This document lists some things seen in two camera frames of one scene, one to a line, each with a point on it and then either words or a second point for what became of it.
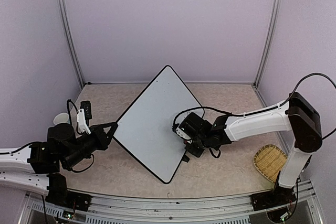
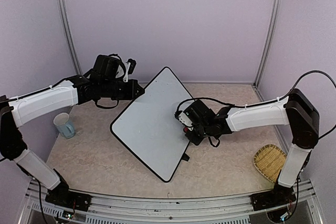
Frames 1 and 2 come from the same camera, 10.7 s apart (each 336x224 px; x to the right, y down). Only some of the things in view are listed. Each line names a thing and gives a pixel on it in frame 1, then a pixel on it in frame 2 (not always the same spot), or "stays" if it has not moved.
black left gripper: (103, 140) -> (132, 95)
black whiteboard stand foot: (186, 158) stays
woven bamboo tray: (269, 159) stays
